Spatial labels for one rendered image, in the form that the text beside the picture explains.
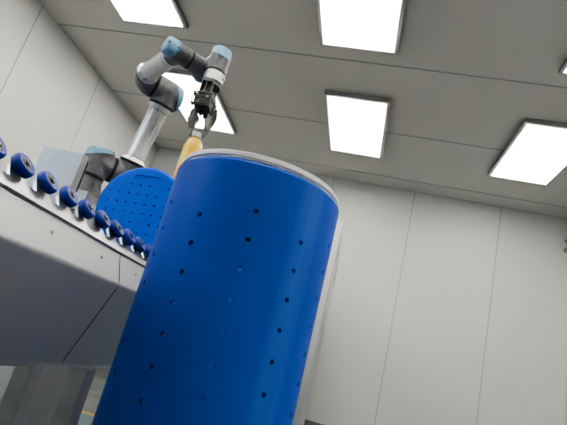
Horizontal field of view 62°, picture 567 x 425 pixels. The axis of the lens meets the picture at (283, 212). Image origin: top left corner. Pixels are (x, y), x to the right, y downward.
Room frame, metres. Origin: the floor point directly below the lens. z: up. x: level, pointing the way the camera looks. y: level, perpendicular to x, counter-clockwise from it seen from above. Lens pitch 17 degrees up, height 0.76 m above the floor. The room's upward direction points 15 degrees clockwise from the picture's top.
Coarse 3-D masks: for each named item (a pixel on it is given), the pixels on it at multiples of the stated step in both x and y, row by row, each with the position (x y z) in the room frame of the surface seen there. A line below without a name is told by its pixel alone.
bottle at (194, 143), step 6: (192, 138) 1.56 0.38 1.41; (198, 138) 1.57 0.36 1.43; (186, 144) 1.55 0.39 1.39; (192, 144) 1.55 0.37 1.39; (198, 144) 1.56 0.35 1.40; (186, 150) 1.55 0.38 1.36; (192, 150) 1.55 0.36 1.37; (198, 150) 1.56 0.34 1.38; (180, 156) 1.57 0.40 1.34; (180, 162) 1.56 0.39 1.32; (174, 174) 1.57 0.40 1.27
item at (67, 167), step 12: (48, 156) 1.01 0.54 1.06; (60, 156) 1.00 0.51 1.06; (72, 156) 1.00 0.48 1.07; (84, 156) 1.00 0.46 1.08; (36, 168) 1.01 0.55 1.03; (48, 168) 1.01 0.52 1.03; (60, 168) 1.00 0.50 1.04; (72, 168) 1.00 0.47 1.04; (84, 168) 1.02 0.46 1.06; (60, 180) 1.00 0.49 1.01; (72, 180) 1.00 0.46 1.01
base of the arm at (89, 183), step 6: (84, 174) 1.92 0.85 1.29; (90, 174) 1.92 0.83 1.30; (84, 180) 1.91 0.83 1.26; (90, 180) 1.92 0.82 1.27; (96, 180) 1.94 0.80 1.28; (102, 180) 1.97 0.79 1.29; (84, 186) 1.91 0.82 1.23; (90, 186) 1.93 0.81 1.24; (96, 186) 1.94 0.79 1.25; (90, 192) 1.92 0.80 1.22; (96, 192) 1.95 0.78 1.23
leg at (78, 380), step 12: (72, 372) 1.27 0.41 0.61; (84, 372) 1.26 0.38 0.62; (72, 384) 1.27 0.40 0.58; (84, 384) 1.27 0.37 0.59; (60, 396) 1.27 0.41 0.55; (72, 396) 1.27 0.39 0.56; (84, 396) 1.30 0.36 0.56; (60, 408) 1.27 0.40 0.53; (72, 408) 1.26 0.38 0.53; (60, 420) 1.27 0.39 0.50; (72, 420) 1.27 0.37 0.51
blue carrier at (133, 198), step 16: (128, 176) 1.44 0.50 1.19; (144, 176) 1.44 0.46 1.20; (160, 176) 1.43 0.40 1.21; (112, 192) 1.45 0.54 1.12; (128, 192) 1.45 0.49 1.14; (144, 192) 1.43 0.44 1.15; (160, 192) 1.42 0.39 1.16; (96, 208) 1.45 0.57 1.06; (112, 208) 1.45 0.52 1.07; (128, 208) 1.44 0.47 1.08; (144, 208) 1.43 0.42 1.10; (160, 208) 1.42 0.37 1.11; (128, 224) 1.44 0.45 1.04; (144, 224) 1.43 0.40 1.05; (144, 240) 1.42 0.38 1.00
